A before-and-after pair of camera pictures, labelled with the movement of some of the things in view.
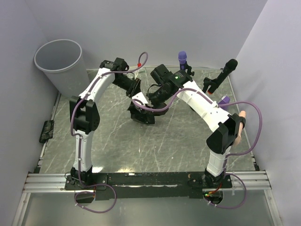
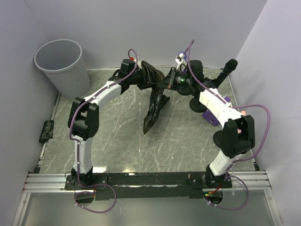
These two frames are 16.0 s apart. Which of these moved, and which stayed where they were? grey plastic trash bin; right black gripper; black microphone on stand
Moved: right black gripper
Stayed: black microphone on stand; grey plastic trash bin
